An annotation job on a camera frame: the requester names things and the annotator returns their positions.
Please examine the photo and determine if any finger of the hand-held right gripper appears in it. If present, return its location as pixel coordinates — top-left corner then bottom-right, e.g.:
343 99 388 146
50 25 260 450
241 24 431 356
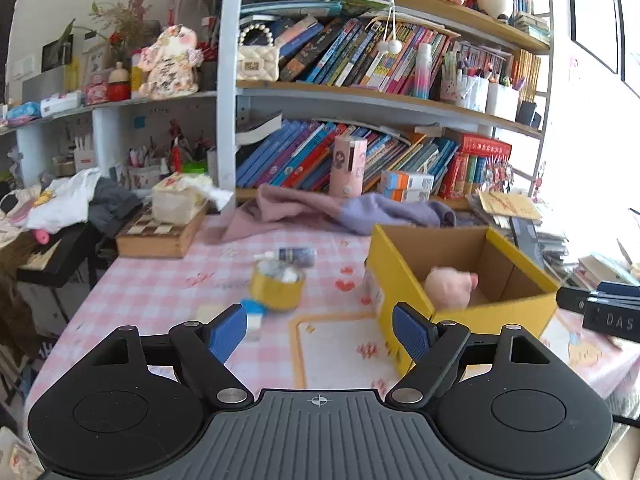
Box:
596 281 640 297
556 286 640 313

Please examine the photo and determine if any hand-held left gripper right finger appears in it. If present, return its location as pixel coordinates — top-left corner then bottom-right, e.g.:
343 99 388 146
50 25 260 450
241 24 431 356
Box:
385 302 551 408

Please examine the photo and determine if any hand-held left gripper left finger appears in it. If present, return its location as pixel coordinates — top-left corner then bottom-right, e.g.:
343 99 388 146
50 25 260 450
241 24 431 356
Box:
90 304 256 409

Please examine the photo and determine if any small blue packet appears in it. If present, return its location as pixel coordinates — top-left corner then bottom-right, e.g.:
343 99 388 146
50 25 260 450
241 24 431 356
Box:
239 300 266 343

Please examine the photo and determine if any yellow tape roll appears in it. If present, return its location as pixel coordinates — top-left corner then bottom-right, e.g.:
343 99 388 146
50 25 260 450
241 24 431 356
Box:
249 260 307 313

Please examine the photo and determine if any yellow cardboard box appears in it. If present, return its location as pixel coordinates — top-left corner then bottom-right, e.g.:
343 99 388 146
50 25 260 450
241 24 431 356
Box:
366 224 561 378

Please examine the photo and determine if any small glitter glue bottle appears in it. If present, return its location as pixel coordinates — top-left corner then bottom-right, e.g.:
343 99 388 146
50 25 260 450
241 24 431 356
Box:
254 247 317 268

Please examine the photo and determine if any stack of books and papers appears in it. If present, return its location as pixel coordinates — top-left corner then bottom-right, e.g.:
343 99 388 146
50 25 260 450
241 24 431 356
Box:
470 200 640 291

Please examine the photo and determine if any pink plush toy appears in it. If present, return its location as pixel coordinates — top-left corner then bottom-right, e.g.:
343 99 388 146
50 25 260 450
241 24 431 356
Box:
424 266 480 311

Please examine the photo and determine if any pink checked tablecloth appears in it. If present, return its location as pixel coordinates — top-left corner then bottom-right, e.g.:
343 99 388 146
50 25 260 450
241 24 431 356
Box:
25 210 640 411

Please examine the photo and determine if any yellow paper envelope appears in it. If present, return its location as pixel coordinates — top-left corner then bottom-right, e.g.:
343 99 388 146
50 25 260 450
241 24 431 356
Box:
477 189 543 221

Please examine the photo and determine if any wooden chess box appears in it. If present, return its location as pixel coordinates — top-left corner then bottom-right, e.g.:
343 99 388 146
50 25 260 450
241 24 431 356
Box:
116 205 208 259

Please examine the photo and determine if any beige tissue pack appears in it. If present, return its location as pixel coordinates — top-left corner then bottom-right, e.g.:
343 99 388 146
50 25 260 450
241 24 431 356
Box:
150 172 235 226

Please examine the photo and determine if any mauve and lavender cloth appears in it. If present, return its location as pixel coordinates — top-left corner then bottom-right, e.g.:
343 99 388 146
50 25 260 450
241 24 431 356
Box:
202 184 458 247

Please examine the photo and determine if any grey cloth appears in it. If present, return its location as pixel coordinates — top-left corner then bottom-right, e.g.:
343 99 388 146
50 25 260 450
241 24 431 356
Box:
87 177 143 238

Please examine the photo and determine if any red boxed book set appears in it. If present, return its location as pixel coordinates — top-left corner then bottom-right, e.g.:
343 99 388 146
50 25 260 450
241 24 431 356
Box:
440 132 513 200

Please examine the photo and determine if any pink cylindrical holder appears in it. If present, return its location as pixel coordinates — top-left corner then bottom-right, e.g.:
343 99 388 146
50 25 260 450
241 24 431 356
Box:
329 135 368 197

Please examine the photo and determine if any row of blue books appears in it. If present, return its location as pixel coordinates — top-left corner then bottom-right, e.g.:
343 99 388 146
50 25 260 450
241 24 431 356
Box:
235 120 461 193

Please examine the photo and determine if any white printed t-shirt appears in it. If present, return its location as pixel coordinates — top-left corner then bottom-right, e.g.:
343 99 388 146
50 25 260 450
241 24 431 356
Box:
25 167 103 233

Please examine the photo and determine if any white plain pen holder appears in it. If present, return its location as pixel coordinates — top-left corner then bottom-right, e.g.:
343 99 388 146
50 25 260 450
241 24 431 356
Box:
486 82 521 122

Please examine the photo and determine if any white patterned pen holder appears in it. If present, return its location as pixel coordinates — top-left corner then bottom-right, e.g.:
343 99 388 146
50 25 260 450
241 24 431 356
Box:
452 72 491 113

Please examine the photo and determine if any white side shelf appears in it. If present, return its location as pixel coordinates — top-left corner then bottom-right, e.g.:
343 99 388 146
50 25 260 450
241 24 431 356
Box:
0 91 218 181

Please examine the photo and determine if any pink and blue spray bottle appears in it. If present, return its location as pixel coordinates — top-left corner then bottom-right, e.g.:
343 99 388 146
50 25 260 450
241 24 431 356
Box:
412 42 433 100

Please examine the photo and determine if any red wooden doll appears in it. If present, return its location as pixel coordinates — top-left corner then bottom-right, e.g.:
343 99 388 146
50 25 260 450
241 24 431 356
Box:
107 61 132 101

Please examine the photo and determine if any floral plush doll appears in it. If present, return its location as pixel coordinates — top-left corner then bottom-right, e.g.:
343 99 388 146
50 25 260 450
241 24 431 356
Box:
136 25 201 101

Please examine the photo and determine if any cream quilted handbag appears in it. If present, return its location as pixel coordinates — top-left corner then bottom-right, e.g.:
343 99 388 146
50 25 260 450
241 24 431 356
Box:
236 20 282 82

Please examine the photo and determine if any pink packet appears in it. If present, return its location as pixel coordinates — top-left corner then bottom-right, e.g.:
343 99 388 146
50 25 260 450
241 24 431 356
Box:
82 82 111 106

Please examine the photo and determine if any white metal bookshelf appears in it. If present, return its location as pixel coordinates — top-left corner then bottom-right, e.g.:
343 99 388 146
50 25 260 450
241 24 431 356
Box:
215 0 556 211

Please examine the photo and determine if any white and red box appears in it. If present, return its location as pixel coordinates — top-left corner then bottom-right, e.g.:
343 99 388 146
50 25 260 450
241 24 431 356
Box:
40 91 83 118

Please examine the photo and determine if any row of colourful books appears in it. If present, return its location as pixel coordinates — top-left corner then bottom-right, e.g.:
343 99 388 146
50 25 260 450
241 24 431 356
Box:
277 15 453 96

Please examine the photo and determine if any blue tissue pack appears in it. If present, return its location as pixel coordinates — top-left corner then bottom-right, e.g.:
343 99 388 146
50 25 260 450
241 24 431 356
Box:
6 101 42 123

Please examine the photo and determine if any panda plush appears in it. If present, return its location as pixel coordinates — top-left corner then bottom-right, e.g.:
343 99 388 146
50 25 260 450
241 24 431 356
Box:
474 0 516 23

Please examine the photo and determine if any dried flower bouquet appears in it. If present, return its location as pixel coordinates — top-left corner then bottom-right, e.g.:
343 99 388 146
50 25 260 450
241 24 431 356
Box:
90 0 161 56

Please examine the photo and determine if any small black frame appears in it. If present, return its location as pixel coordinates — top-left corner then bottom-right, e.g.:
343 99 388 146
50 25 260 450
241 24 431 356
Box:
41 35 75 72

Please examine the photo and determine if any wall switch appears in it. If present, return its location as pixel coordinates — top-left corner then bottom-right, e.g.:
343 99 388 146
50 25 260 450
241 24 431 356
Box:
12 55 37 80

